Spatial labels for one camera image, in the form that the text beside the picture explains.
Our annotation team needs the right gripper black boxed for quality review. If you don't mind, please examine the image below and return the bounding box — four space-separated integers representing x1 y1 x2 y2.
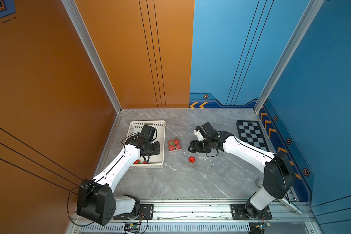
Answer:
186 138 212 153

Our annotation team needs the white perforated plastic basket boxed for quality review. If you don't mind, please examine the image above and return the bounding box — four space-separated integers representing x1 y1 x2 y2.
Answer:
125 120 166 169

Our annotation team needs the clear plastic clamshell container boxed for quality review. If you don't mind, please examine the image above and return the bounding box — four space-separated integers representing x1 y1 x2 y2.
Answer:
166 137 182 152
180 156 212 174

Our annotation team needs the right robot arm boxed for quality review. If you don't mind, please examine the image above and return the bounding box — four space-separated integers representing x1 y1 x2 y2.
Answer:
188 122 297 219

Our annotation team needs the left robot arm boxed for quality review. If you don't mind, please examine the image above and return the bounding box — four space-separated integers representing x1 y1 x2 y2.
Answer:
76 125 160 225

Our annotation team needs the black white chessboard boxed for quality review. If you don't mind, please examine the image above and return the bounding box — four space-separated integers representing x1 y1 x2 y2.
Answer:
236 121 269 151

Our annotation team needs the green circuit board left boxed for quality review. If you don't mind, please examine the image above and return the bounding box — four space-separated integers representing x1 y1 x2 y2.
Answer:
123 223 141 234

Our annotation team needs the green circuit board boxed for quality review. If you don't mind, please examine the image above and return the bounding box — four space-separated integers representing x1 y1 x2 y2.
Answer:
248 222 271 234
123 223 141 234

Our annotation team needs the silver microphone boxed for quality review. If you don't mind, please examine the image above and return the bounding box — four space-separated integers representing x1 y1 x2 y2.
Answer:
279 197 303 215

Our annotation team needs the green circuit board right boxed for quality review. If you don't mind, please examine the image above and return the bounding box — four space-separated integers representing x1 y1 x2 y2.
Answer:
248 222 271 234

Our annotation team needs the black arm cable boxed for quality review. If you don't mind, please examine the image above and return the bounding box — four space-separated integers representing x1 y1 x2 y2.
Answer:
66 131 144 227

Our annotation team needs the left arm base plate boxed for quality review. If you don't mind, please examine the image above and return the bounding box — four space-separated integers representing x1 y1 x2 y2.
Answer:
113 203 154 220

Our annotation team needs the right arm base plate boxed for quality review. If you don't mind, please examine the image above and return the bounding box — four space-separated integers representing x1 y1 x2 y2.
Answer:
230 204 273 220

